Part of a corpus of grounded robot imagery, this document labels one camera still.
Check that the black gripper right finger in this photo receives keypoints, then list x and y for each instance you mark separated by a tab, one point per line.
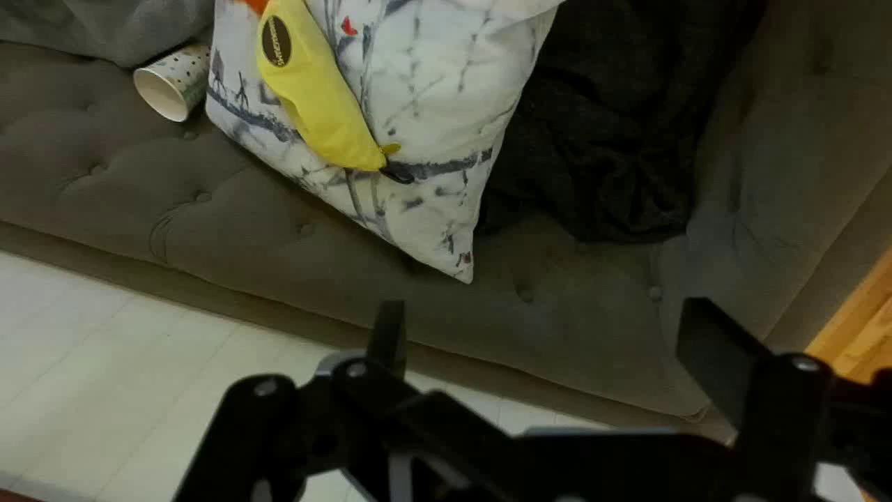
789	420

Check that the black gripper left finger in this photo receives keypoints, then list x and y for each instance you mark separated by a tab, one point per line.
279	437

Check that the yellow bag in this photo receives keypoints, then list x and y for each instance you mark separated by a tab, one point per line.
322	98

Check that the grey tufted sofa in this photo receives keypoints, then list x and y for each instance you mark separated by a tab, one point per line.
231	223

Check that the dark brown blanket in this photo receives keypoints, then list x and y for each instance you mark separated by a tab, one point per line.
613	120

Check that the white paper cup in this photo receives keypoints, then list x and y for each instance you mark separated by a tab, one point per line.
171	85

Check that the white pillow with branch print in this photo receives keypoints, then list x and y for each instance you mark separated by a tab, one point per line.
436	85

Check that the light grey blanket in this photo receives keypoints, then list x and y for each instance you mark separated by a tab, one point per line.
102	24

